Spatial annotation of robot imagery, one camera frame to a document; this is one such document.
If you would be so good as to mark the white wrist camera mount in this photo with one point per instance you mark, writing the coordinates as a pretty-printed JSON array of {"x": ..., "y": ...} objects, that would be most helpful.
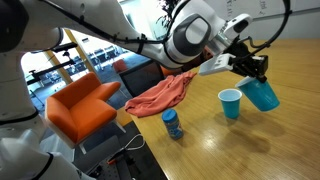
[{"x": 213, "y": 65}]

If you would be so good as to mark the black camera stand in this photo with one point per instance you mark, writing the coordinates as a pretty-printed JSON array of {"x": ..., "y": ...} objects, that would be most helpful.
[{"x": 63, "y": 47}]

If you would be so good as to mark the black office chair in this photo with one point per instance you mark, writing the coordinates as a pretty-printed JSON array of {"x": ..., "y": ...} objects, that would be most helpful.
[{"x": 141, "y": 78}]

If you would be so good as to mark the small red chair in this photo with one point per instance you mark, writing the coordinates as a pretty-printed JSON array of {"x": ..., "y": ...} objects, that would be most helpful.
[{"x": 120, "y": 65}]

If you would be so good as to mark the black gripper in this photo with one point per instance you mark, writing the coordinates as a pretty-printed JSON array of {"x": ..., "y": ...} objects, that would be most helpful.
[{"x": 248, "y": 65}]

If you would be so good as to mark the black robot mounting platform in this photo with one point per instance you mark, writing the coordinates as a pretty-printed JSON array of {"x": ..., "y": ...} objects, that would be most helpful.
[{"x": 106, "y": 170}]

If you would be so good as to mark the green potted plant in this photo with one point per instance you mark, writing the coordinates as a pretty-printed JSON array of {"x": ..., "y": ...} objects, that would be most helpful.
[{"x": 165, "y": 10}]

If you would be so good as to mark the orange armchair white shell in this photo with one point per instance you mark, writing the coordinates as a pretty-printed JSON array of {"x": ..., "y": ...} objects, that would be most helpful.
[{"x": 83, "y": 110}]

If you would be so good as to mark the wall whiteboard with writing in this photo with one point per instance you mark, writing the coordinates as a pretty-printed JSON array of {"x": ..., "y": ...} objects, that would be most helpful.
[{"x": 300, "y": 6}]

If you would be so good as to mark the blue lidded jar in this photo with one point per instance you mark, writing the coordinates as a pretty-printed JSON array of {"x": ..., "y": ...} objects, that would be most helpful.
[{"x": 173, "y": 125}]

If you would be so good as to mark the blue plastic cup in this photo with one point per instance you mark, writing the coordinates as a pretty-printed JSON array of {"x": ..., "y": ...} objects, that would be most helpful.
[
  {"x": 230, "y": 105},
  {"x": 260, "y": 95}
]

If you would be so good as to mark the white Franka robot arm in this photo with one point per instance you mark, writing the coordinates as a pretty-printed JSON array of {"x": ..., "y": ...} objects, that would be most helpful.
[{"x": 100, "y": 20}]

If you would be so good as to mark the orange cloth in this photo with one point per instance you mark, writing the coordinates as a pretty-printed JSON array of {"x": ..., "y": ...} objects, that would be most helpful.
[{"x": 160, "y": 96}]

